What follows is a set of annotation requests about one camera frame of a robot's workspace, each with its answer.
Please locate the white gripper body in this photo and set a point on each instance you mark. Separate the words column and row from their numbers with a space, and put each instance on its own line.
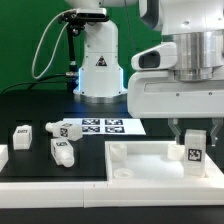
column 155, row 95

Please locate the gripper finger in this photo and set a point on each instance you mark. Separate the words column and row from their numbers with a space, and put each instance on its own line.
column 173, row 123
column 217, row 124

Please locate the white square tabletop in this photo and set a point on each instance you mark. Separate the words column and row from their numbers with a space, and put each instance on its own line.
column 142, row 160

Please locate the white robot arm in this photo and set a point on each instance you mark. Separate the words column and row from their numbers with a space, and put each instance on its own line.
column 181, row 77

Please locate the marker tag sheet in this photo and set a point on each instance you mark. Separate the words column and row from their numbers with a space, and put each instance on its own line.
column 109, row 126

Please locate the white left fence piece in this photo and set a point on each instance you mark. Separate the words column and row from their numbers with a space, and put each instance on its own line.
column 3, row 156

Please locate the white front fence bar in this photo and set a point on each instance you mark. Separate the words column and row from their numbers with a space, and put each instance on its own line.
column 112, row 194

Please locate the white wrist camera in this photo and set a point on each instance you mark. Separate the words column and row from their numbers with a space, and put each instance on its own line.
column 160, row 57

